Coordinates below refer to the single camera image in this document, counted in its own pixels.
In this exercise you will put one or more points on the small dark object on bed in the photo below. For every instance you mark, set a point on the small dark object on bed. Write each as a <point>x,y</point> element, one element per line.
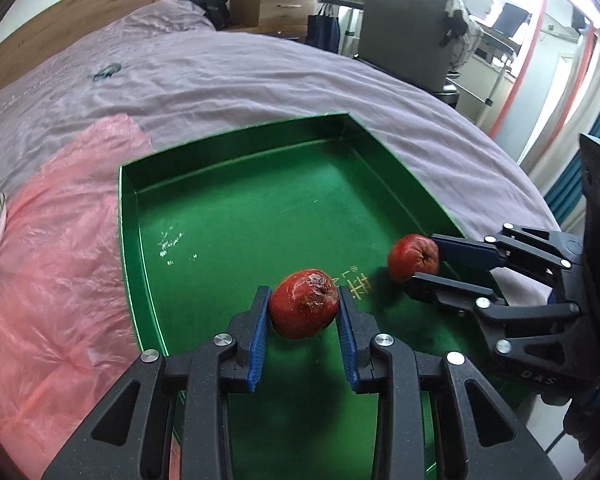
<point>107,72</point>

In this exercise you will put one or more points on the red apple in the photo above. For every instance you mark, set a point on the red apple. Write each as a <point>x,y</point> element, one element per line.
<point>303,304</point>
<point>412,254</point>

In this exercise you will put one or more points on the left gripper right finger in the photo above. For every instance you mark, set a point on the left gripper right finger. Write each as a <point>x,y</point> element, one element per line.
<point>476,433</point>

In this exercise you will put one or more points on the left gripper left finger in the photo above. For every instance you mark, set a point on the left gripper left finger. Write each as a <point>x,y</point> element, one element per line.
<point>128,434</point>

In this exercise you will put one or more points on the right teal curtain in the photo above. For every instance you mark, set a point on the right teal curtain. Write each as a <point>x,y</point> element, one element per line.
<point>575,195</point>

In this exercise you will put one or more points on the desk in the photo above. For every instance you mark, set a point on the desk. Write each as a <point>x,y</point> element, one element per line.
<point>487,44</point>

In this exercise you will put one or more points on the grey office chair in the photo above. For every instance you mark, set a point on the grey office chair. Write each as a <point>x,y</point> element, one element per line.
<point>413,40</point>

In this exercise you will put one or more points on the pink vertical pole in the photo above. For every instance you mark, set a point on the pink vertical pole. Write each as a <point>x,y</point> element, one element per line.
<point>527,52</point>

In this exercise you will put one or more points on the wooden headboard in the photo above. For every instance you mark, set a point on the wooden headboard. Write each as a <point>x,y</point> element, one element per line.
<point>55,29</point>

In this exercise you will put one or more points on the wooden drawer chest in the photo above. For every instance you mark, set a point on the wooden drawer chest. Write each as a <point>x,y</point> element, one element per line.
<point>287,19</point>

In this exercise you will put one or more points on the dark blue tote bag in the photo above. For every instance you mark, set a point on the dark blue tote bag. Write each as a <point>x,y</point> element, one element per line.
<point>323,29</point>

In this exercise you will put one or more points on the pink plastic sheet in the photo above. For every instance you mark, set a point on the pink plastic sheet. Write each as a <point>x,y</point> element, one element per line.
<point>65,330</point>

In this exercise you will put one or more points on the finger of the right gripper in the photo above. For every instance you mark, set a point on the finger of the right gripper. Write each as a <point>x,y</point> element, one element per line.
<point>451,294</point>
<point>478,255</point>

